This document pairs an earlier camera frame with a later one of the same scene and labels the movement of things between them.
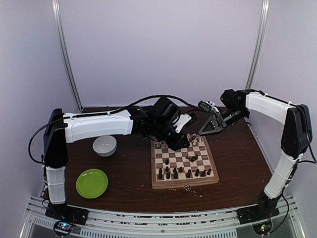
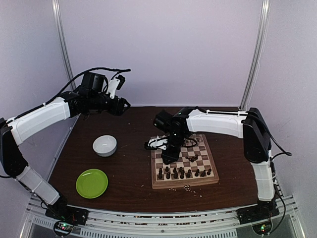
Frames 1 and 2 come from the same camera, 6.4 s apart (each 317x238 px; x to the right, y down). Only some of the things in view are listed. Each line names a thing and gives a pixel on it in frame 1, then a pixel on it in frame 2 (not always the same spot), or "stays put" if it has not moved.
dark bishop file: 175,175 stays put
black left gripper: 178,144 to 117,109
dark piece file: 188,173 stays put
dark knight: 203,174 stays put
